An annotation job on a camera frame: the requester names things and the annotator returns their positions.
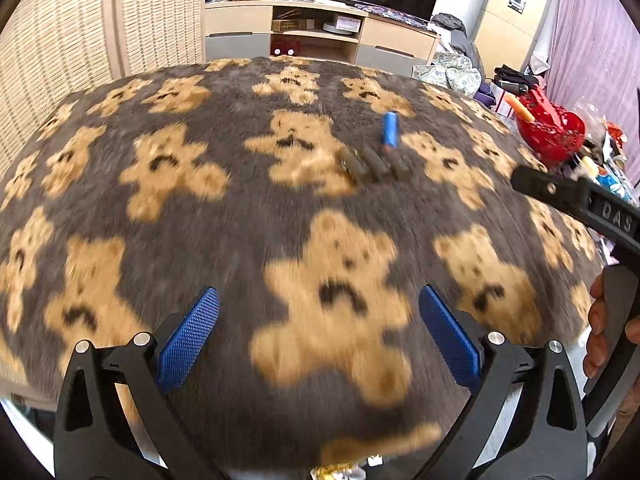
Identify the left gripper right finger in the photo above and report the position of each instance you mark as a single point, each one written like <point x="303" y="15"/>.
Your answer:
<point x="547" y="437"/>

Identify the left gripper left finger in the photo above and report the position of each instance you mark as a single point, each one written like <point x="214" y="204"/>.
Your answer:
<point x="92" y="438"/>

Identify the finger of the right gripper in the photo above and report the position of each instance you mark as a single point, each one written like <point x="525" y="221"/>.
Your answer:
<point x="565" y="195"/>

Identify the brass triple cylinder ornament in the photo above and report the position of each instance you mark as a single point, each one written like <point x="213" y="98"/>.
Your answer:
<point x="367" y="165"/>

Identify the yellow foil snack wrapper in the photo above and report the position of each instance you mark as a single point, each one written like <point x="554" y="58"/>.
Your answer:
<point x="338" y="472"/>

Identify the person right hand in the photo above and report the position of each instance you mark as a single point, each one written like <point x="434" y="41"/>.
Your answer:
<point x="597" y="346"/>

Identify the blue snack bag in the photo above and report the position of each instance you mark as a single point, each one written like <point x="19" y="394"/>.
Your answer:
<point x="612" y="183"/>

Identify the orange carrot toy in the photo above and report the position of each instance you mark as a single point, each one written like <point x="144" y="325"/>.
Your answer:
<point x="520" y="110"/>

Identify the purple curtain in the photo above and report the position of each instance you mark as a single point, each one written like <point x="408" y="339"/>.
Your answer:
<point x="595" y="57"/>

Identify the floral green cloth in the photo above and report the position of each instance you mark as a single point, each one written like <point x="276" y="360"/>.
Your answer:
<point x="450" y="70"/>

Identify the beige standing air conditioner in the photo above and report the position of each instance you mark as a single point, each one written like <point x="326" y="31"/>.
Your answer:
<point x="508" y="31"/>

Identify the brown teddy bear blanket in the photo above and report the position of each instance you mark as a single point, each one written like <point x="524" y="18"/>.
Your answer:
<point x="133" y="196"/>

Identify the beige TV cabinet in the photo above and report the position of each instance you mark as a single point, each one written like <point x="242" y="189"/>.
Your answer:
<point x="310" y="29"/>

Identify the woven bamboo folding screen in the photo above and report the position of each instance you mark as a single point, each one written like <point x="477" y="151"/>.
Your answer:
<point x="52" y="48"/>

